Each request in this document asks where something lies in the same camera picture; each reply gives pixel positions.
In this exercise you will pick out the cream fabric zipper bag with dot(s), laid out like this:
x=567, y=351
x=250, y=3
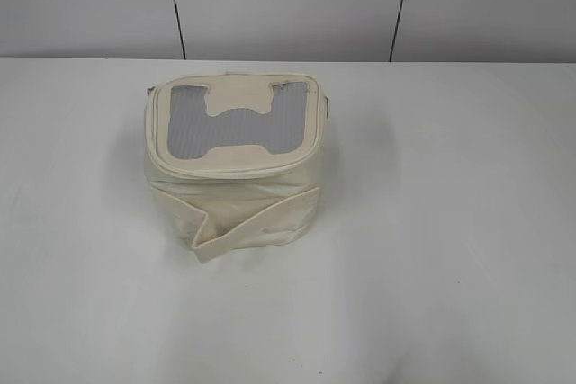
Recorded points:
x=234, y=160

